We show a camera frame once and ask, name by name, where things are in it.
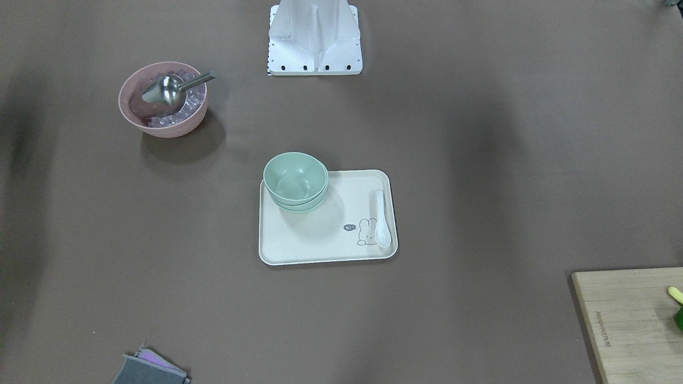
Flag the green bowl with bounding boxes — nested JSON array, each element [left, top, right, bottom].
[[277, 203, 322, 214], [274, 191, 327, 209], [263, 151, 329, 206]]

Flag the cream serving tray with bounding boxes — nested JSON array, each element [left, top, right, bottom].
[[258, 170, 399, 266]]

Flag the green bowl on tray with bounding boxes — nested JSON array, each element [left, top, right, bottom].
[[277, 203, 322, 214]]

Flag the white ceramic spoon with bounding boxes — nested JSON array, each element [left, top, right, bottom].
[[374, 189, 392, 251]]

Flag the pink bowl with ice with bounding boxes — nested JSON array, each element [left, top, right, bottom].
[[118, 61, 217, 138]]

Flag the metal ice scoop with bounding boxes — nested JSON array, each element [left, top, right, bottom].
[[141, 72, 217, 106]]

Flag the grey folded cloth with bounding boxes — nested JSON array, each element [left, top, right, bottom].
[[112, 347, 191, 383]]

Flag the bamboo cutting board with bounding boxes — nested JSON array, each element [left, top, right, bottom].
[[571, 267, 682, 383]]

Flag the yellow plastic knife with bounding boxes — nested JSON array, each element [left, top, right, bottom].
[[668, 286, 683, 306]]

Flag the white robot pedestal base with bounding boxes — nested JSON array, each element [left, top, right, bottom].
[[267, 1, 363, 76]]

